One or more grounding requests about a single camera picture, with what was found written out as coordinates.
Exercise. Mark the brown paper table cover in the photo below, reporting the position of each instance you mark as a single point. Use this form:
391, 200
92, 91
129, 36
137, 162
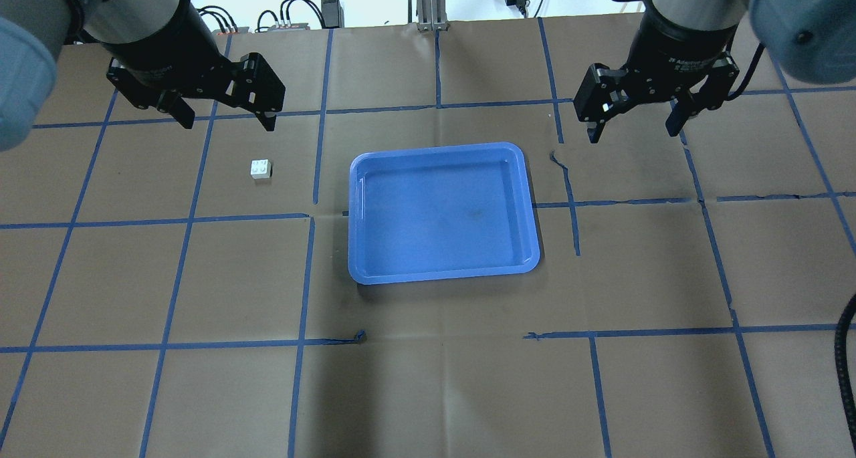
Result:
159, 302

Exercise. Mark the blue plastic tray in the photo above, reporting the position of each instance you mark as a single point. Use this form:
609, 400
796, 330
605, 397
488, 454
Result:
440, 213

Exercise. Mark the aluminium frame post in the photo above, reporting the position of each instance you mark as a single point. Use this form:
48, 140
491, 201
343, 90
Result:
431, 15

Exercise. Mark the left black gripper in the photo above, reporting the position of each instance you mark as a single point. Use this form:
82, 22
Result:
172, 55

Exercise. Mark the white toy block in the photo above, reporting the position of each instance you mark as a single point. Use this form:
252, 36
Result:
261, 169

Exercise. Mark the cable connector box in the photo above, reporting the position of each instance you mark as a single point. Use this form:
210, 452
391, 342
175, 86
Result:
282, 27

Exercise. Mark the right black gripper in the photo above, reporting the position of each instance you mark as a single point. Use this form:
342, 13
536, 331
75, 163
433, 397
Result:
677, 52

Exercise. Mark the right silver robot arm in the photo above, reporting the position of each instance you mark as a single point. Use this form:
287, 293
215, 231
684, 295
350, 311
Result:
813, 40

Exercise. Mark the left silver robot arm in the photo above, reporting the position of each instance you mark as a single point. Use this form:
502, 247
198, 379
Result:
34, 32

